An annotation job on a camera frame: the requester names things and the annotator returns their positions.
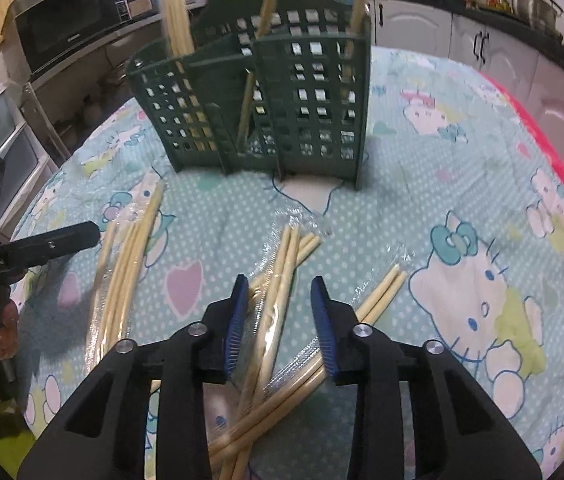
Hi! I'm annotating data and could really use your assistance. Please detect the chopsticks pair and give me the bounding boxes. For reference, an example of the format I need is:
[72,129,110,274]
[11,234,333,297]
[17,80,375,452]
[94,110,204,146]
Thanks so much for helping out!
[219,224,304,480]
[158,0,214,154]
[237,0,277,151]
[208,264,408,470]
[84,170,173,372]
[343,0,367,82]

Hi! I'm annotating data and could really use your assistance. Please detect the left hand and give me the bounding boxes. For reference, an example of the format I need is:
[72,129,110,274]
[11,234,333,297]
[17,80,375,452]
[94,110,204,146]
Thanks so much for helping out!
[0,299,18,361]

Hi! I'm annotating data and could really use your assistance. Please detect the hello kitty tablecloth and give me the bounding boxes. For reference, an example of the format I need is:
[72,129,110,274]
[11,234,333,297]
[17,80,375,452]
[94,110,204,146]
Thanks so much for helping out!
[15,48,564,476]

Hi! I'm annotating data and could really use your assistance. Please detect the black microwave oven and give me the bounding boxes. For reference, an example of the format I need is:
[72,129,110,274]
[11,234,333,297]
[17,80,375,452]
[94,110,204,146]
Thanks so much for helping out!
[14,0,130,74]

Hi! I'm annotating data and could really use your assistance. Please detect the green plastic utensil basket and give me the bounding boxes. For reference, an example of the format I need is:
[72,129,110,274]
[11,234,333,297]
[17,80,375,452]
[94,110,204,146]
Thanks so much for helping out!
[126,0,371,183]

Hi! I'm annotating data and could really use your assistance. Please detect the steel stock pot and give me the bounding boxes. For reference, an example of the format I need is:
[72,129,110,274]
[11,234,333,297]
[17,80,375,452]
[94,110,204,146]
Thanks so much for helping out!
[512,0,564,32]

